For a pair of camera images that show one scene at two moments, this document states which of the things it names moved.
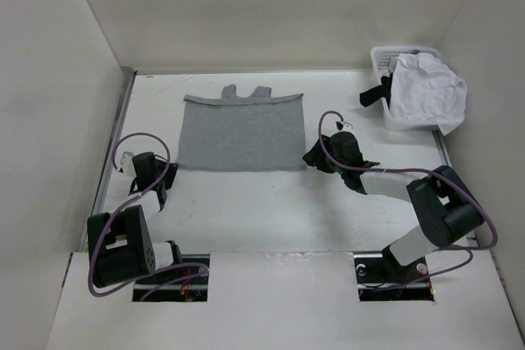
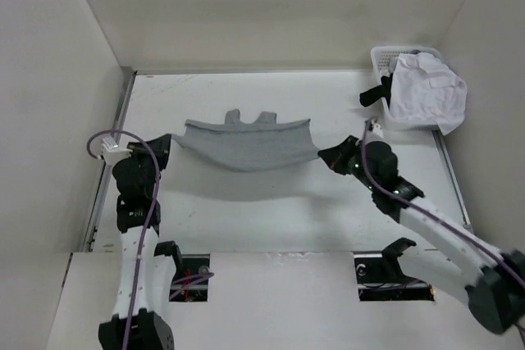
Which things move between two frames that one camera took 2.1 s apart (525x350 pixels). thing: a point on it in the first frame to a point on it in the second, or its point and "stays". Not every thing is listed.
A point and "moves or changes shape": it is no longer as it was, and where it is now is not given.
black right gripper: [315, 156] to [336, 156]
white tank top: [423, 88] stays
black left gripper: [170, 174] to [160, 147]
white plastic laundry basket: [384, 57] stays
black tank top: [383, 91] stays
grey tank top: [262, 132] moves or changes shape
